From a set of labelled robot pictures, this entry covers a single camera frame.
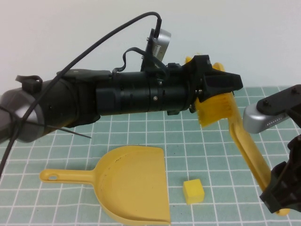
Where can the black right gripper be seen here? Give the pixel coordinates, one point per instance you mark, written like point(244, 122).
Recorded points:
point(295, 169)

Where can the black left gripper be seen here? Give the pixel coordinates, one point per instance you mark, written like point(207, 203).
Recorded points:
point(176, 89)

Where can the yellow hand brush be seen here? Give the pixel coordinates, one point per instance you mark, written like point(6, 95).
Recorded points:
point(244, 146)

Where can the small yellow foam cube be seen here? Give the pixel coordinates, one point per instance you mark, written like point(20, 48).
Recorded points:
point(192, 190)

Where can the yellow plastic dustpan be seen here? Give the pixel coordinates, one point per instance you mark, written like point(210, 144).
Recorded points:
point(136, 183)

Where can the green white-grid tablecloth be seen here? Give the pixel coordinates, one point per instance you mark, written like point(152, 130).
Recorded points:
point(141, 131)

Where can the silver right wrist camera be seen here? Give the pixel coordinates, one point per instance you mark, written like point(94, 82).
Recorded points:
point(254, 120)

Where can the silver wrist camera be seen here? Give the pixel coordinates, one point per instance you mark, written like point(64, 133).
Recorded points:
point(254, 120)
point(162, 44)

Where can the black right camera bracket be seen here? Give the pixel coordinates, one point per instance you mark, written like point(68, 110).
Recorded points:
point(277, 101)

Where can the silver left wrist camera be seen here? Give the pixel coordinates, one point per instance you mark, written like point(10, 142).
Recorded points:
point(162, 44)

